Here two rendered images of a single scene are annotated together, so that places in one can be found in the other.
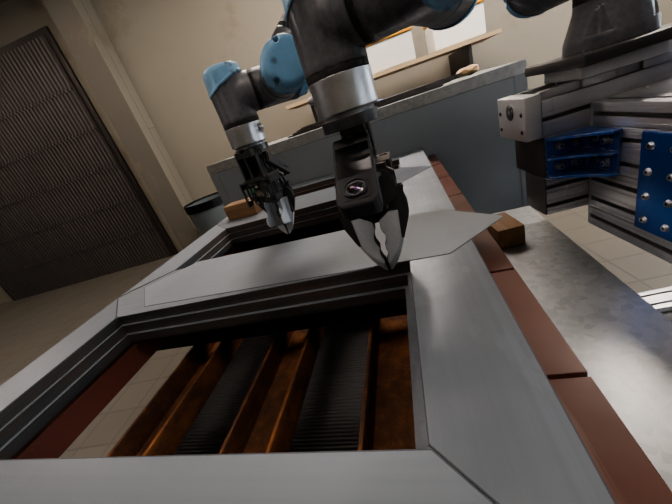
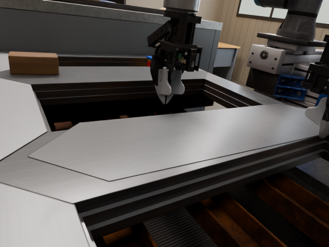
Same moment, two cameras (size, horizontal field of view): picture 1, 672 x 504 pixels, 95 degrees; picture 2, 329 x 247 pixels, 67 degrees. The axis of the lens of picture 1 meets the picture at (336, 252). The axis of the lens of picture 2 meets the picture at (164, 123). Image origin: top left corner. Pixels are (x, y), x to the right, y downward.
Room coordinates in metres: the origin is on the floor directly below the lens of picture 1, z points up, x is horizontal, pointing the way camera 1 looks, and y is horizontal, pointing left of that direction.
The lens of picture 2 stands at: (0.36, 0.55, 1.08)
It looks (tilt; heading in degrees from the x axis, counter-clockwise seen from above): 24 degrees down; 308
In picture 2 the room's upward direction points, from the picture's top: 8 degrees clockwise
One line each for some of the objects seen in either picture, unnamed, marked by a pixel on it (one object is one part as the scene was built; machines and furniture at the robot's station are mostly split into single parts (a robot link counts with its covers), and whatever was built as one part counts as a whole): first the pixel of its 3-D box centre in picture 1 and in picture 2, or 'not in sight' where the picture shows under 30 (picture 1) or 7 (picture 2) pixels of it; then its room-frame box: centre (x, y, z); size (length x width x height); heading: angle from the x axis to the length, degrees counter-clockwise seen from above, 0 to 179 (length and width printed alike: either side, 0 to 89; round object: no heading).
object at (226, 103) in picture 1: (232, 96); not in sight; (0.71, 0.09, 1.17); 0.09 x 0.08 x 0.11; 97
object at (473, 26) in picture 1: (453, 30); not in sight; (3.15, -1.65, 1.41); 0.46 x 0.38 x 0.25; 79
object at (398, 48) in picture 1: (388, 54); not in sight; (3.26, -1.07, 1.41); 0.45 x 0.38 x 0.25; 79
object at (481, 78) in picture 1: (352, 120); (93, 9); (1.58, -0.28, 1.03); 1.30 x 0.60 x 0.04; 73
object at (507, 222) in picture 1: (502, 230); not in sight; (0.67, -0.41, 0.70); 0.10 x 0.06 x 0.05; 170
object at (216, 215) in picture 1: (220, 225); not in sight; (3.64, 1.18, 0.34); 0.57 x 0.54 x 0.69; 169
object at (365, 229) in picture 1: (371, 238); (317, 116); (0.41, -0.06, 0.91); 0.06 x 0.03 x 0.09; 163
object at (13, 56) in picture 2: (244, 207); (34, 63); (1.08, 0.25, 0.89); 0.12 x 0.06 x 0.05; 68
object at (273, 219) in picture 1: (273, 220); (165, 88); (0.71, 0.11, 0.91); 0.06 x 0.03 x 0.09; 163
